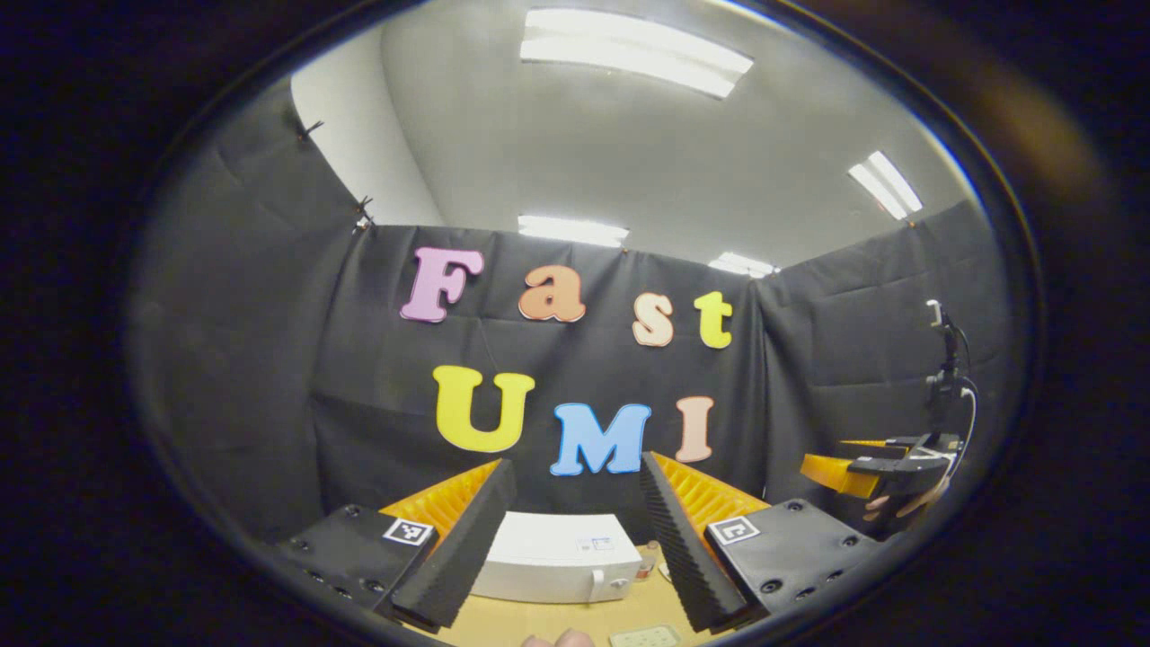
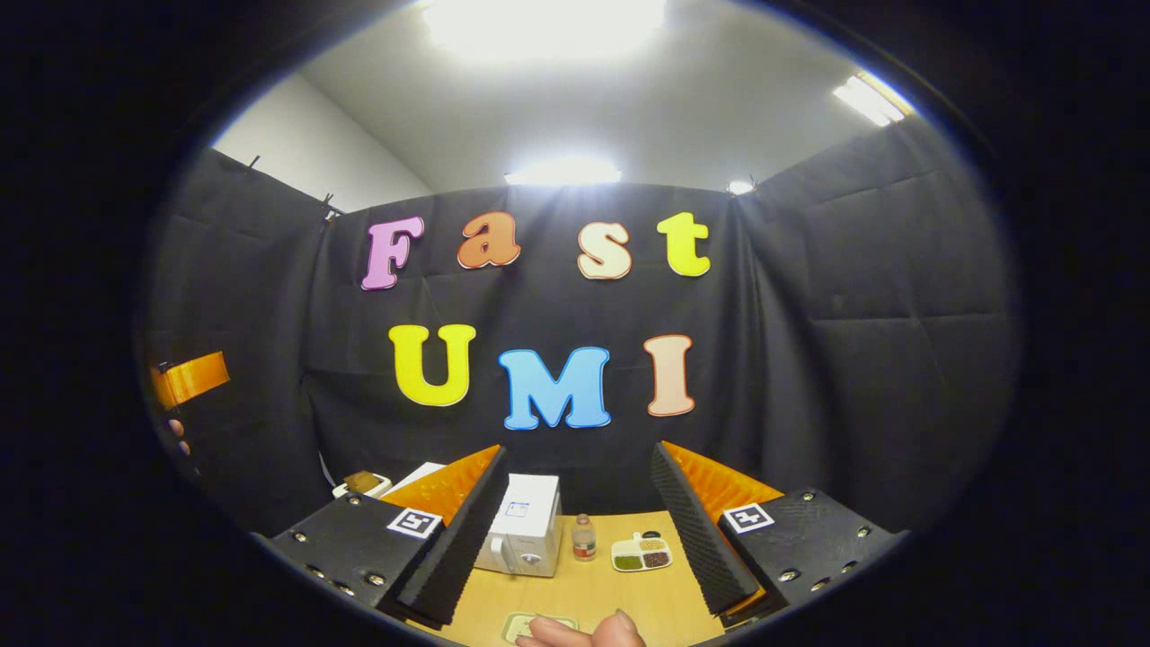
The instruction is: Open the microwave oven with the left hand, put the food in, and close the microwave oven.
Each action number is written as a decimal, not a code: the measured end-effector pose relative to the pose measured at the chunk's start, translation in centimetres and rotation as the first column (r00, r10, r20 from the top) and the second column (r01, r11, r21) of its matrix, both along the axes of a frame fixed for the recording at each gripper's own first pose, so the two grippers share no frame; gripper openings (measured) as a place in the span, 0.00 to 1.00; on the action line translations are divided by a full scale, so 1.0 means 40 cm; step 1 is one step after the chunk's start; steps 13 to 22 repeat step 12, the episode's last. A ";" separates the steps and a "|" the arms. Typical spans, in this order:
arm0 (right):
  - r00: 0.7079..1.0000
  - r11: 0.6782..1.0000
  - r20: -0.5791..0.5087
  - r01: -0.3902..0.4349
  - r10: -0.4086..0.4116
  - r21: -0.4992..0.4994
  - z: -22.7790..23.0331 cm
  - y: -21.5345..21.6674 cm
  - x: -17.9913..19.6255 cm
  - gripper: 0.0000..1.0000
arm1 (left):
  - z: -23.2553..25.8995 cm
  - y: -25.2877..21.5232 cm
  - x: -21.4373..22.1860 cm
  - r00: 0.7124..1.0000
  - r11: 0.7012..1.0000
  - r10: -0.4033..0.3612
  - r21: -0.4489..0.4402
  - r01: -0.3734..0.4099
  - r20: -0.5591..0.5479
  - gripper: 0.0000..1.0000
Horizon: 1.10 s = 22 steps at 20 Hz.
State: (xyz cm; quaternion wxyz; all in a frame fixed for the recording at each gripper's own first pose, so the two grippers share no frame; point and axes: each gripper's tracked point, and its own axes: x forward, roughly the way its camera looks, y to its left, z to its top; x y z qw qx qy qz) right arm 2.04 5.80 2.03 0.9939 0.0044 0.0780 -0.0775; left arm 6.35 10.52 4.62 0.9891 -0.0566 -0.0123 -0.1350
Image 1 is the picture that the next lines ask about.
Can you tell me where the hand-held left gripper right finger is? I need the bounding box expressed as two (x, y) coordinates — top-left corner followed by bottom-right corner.
(640, 451), (886, 633)

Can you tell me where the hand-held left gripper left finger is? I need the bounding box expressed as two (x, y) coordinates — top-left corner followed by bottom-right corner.
(274, 458), (519, 634)

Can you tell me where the white microwave oven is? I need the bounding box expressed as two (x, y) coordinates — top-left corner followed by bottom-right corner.
(469, 510), (646, 605)

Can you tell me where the small white square plate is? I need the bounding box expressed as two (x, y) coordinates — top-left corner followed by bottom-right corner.
(609, 625), (684, 647)

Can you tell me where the ceiling light panel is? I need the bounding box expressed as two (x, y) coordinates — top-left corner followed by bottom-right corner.
(518, 216), (630, 248)
(849, 151), (924, 220)
(708, 252), (781, 278)
(521, 9), (754, 98)

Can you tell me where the black backdrop cloth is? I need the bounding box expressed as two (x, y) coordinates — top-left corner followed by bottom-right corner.
(126, 90), (1012, 545)

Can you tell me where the thin white cable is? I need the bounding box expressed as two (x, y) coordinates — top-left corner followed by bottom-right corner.
(956, 385), (980, 455)

